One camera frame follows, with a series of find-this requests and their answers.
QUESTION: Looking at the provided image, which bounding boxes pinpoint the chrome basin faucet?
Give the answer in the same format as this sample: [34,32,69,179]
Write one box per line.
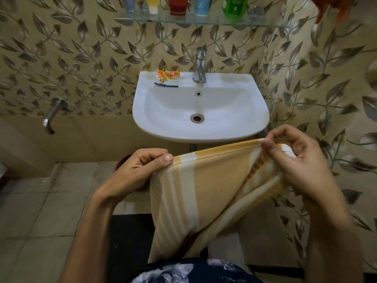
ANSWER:
[193,46,208,84]

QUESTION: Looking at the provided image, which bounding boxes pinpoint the chrome shelf bracket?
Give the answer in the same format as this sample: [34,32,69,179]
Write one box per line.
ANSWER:
[247,5,265,21]

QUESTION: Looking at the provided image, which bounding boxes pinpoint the dark floral garment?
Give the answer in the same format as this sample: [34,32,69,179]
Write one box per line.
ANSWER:
[129,257,263,283]

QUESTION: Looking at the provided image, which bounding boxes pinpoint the orange cloth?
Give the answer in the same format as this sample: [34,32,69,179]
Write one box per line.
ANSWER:
[309,0,357,24]

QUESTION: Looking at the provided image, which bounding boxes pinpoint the glass wall shelf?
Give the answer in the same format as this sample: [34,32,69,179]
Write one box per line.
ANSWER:
[113,9,290,28]

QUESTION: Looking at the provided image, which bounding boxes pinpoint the person's right hand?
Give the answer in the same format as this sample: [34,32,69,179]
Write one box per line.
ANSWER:
[261,124,346,216]

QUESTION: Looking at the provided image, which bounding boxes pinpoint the chrome wall tap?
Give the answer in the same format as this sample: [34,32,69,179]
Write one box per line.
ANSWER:
[42,97,69,135]

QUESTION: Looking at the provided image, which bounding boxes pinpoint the person's right forearm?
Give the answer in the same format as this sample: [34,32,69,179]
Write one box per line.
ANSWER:
[303,202,366,283]

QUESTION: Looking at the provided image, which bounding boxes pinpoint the red tube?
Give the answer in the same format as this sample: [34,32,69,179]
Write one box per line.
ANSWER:
[168,0,189,16]

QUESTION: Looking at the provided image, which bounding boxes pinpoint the yellow white striped towel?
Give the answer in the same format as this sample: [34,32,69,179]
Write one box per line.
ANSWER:
[147,138,297,264]

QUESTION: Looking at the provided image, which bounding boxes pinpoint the person's left forearm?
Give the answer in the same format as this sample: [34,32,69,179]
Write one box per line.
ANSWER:
[58,191,119,283]

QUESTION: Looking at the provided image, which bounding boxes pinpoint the red bucket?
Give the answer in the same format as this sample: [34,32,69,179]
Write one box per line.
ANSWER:
[114,154,132,172]

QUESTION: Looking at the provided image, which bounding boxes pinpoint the person's left hand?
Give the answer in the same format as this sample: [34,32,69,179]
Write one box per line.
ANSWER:
[95,148,174,205]

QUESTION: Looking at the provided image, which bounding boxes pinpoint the light blue tube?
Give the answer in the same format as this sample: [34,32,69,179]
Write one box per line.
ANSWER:
[194,0,211,17]

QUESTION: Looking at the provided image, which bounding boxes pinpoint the yellow tube with white cap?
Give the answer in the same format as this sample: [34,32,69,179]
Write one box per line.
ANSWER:
[145,0,161,15]

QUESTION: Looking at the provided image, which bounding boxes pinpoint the orange plastic sachet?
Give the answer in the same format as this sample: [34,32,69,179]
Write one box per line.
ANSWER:
[156,69,181,83]

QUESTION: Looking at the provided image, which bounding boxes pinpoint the white ceramic wash basin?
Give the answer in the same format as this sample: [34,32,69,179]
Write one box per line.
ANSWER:
[132,71,270,144]

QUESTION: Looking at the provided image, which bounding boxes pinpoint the green liquid bottle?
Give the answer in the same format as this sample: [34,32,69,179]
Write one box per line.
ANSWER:
[224,0,250,18]

